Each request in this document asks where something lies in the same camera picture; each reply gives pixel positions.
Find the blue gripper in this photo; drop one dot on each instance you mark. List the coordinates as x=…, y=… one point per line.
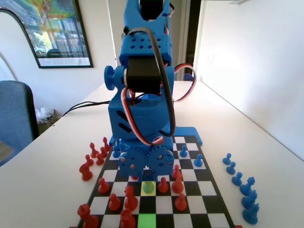
x=133, y=169

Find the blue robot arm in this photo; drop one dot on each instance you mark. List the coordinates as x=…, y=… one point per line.
x=142, y=45

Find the red chess rook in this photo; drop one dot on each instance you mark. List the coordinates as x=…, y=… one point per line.
x=134, y=177

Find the red chess pawn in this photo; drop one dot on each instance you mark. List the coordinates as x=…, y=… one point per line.
x=103, y=152
x=162, y=185
x=114, y=202
x=100, y=160
x=103, y=185
x=181, y=202
x=89, y=160
x=177, y=171

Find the blue chess pawn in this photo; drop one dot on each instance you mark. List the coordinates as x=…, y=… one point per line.
x=115, y=154
x=198, y=161
x=226, y=159
x=230, y=168
x=183, y=151
x=237, y=179

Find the red chess queen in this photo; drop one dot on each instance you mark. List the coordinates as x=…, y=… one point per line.
x=130, y=198

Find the red chess bishop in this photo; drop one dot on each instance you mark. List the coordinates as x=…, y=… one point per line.
x=106, y=144
x=94, y=150

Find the tall red chess piece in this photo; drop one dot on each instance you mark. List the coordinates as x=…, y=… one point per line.
x=128, y=219
x=88, y=217

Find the blue chess queen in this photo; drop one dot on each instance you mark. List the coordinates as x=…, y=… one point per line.
x=247, y=187

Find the blue chess knight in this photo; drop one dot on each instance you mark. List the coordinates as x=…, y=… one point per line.
x=249, y=200
x=250, y=213

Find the black and white chessboard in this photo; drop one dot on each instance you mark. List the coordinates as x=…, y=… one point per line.
x=197, y=187

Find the small blue printed part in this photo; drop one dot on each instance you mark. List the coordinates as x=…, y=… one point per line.
x=187, y=77

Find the cardboard box with plastic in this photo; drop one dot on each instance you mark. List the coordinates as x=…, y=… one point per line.
x=46, y=114

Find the blue office chair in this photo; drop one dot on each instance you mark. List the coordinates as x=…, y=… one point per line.
x=14, y=118

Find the black framed poster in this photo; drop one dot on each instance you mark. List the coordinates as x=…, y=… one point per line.
x=59, y=31

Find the white arched panel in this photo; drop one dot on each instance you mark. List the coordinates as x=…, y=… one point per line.
x=9, y=42

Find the white wall switch plate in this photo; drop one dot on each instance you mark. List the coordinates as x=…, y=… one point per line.
x=209, y=59

